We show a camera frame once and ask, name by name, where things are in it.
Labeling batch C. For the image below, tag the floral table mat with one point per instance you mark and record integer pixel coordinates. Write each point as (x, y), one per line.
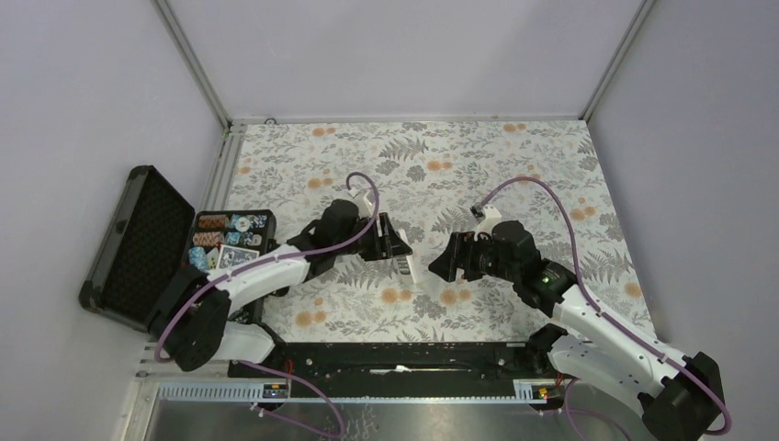
(545, 174)

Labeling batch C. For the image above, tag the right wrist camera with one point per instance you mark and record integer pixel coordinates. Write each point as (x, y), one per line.
(487, 216)

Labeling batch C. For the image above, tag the playing card deck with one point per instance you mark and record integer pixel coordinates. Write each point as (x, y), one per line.
(235, 256)

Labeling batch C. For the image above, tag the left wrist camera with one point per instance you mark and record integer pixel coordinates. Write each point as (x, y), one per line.
(366, 202)

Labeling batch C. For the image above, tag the white remote control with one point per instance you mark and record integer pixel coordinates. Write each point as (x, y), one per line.
(406, 269)

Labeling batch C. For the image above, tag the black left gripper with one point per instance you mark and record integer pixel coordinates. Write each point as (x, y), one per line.
(387, 246)

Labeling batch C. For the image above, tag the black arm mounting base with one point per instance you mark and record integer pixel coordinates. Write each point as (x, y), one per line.
(415, 370)

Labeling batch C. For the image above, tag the black poker chip case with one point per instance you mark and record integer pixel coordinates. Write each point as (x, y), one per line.
(153, 232)

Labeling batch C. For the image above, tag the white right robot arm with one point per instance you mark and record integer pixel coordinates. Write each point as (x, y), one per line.
(677, 397)

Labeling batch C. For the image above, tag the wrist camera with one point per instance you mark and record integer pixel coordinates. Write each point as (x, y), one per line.
(366, 202)
(487, 216)

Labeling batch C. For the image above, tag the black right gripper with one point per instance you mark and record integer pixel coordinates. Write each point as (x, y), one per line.
(460, 254)

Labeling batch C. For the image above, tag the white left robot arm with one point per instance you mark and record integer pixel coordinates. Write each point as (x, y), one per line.
(191, 321)

